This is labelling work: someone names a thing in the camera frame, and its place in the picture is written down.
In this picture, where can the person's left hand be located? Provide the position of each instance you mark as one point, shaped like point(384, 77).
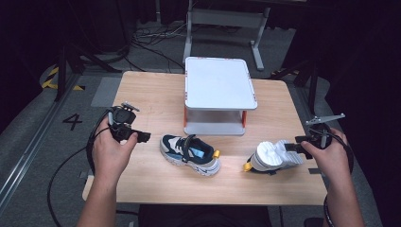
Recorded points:
point(110, 154)

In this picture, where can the black metal stand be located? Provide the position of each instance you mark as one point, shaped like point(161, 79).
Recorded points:
point(310, 82)
point(71, 63)

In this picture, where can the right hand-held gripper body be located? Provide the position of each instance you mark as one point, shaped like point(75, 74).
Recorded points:
point(321, 134)

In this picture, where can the grey metal desk frame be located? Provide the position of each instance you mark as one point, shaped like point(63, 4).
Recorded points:
point(225, 17)

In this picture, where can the person's right hand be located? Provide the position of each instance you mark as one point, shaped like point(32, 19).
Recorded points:
point(327, 160)

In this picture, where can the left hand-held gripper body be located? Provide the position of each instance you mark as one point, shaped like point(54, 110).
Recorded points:
point(121, 118)

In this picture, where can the yellow and black hazard tape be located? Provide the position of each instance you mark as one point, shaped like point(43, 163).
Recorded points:
point(50, 80)

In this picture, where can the white two-tier shoe rack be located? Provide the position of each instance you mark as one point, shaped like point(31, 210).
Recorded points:
point(219, 83)

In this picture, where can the metal floor rail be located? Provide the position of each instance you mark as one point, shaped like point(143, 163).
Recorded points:
point(28, 151)

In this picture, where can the grey tape strip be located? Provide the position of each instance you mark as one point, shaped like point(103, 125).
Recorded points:
point(314, 171)

